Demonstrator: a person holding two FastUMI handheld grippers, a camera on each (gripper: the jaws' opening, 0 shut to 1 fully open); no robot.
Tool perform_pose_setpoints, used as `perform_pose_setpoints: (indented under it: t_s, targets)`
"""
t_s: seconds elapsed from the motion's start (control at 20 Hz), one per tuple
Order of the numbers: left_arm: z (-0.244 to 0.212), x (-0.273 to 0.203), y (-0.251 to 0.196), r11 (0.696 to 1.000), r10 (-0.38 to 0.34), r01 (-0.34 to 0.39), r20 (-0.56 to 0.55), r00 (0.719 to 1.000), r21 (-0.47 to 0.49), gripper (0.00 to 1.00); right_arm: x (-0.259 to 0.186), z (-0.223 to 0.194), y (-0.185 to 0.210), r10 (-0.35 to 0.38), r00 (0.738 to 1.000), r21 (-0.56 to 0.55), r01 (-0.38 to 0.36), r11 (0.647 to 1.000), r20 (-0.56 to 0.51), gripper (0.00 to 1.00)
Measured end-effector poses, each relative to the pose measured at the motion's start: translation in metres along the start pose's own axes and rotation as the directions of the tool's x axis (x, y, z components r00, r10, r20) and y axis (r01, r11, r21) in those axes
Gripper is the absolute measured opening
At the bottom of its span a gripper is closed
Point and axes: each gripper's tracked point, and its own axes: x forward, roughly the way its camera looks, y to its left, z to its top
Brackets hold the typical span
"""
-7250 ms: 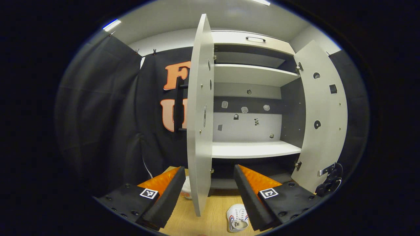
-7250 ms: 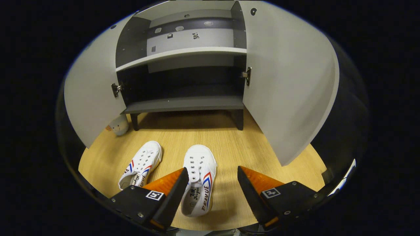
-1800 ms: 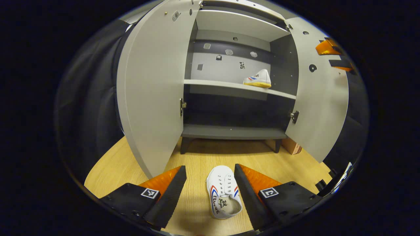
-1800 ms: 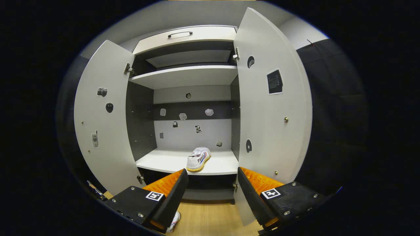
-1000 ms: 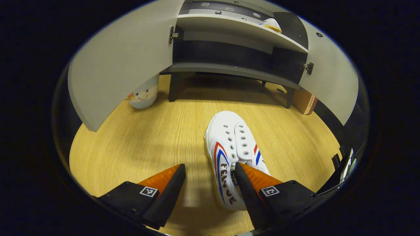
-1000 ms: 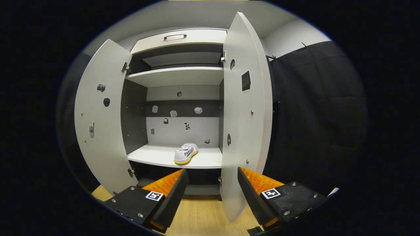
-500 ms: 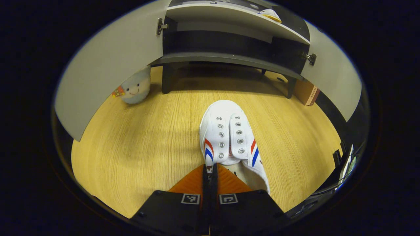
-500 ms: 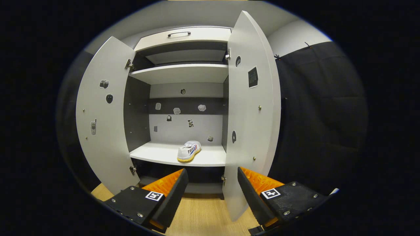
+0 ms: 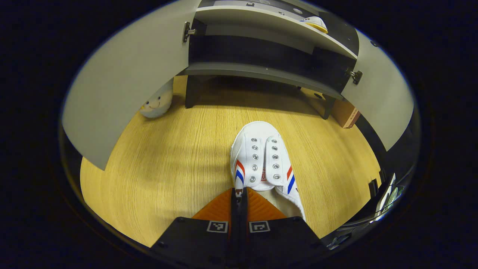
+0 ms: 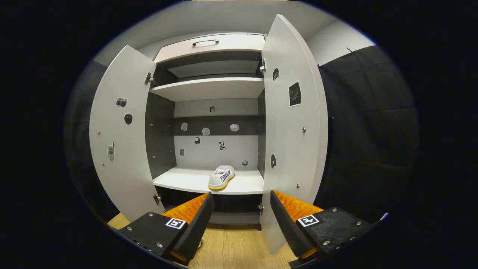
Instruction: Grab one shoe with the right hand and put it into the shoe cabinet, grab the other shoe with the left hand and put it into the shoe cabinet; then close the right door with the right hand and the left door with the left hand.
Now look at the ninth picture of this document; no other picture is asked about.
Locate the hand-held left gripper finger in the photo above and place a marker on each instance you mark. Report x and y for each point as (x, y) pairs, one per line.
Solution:
(243, 224)
(235, 224)

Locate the white striped canvas shoe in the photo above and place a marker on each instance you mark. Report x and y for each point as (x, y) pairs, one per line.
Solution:
(317, 23)
(261, 138)

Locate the white cabinet door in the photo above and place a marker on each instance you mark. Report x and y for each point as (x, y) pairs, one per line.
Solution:
(130, 74)
(384, 93)

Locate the white round plush toy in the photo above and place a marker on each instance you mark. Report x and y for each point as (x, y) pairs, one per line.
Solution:
(158, 104)

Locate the orange red book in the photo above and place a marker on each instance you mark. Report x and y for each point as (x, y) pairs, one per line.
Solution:
(343, 112)

